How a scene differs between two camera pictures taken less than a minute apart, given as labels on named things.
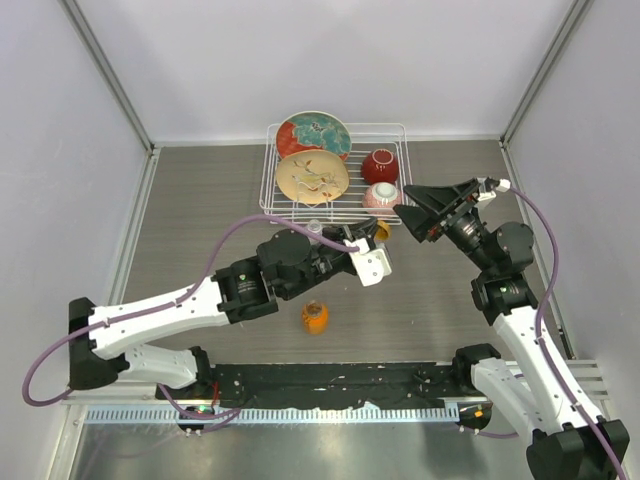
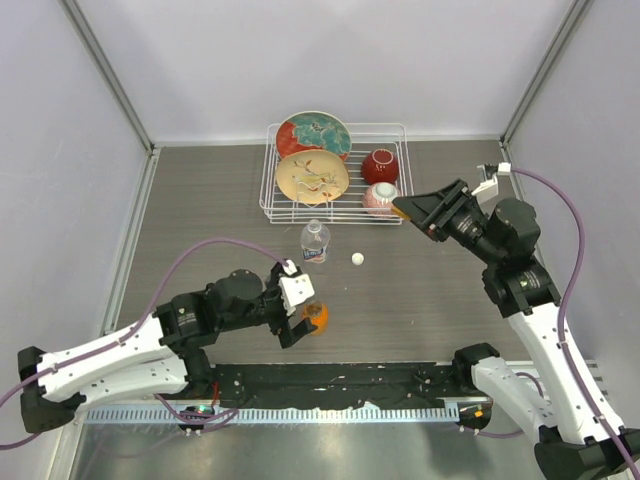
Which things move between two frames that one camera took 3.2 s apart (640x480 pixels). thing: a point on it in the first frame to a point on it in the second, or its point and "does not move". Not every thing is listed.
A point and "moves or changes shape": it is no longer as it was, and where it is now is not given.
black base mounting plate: x=322 y=386 does not move
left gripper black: x=365 y=230 to x=289 y=335
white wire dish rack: x=335 y=173 does not move
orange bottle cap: x=383 y=231 moves or changes shape
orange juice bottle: x=315 y=318 does not move
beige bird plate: x=311 y=176 does not move
